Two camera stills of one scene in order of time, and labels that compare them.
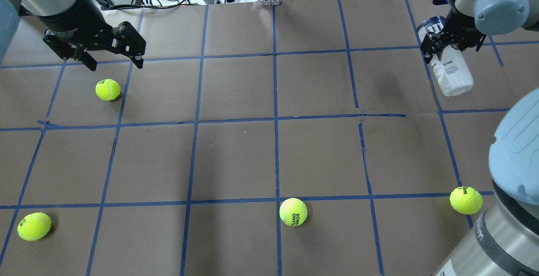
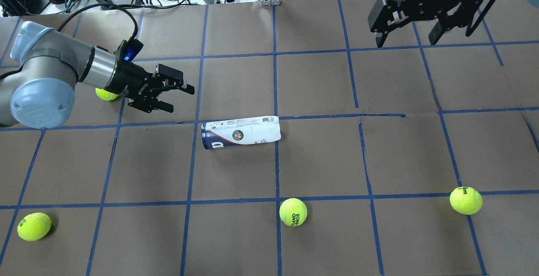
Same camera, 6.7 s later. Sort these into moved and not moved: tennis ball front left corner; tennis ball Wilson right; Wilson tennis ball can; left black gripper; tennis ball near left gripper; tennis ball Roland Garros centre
Moved: Wilson tennis ball can; left black gripper
Not moved: tennis ball Wilson right; tennis ball Roland Garros centre; tennis ball front left corner; tennis ball near left gripper
